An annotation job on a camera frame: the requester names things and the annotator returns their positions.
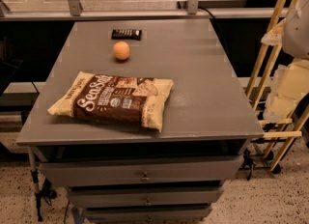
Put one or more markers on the orange fruit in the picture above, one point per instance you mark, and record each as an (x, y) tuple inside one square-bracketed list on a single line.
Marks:
[(121, 50)]

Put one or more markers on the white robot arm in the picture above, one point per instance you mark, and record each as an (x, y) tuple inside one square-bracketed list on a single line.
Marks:
[(290, 83)]

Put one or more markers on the brown sea salt chip bag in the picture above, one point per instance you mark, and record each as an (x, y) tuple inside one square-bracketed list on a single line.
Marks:
[(115, 99)]

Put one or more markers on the grey drawer cabinet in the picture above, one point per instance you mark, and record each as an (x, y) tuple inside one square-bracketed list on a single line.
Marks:
[(150, 139)]

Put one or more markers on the black snack bar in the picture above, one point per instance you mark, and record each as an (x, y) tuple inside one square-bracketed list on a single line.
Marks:
[(126, 34)]

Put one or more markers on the top grey drawer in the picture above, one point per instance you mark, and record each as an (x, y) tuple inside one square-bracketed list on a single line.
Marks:
[(124, 172)]

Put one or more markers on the grey drawer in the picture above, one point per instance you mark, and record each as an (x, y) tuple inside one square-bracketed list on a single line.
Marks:
[(148, 214), (145, 197), (124, 172)]

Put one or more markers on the middle grey drawer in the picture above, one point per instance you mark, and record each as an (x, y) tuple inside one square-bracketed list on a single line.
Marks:
[(145, 197)]

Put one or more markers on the bottom grey drawer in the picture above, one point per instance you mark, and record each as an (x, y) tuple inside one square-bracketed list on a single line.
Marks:
[(148, 214)]

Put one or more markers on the grey tripod leg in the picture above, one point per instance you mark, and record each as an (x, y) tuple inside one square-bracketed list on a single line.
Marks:
[(35, 180)]

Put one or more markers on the yellow wooden ladder frame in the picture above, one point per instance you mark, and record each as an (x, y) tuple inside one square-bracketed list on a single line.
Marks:
[(281, 135)]

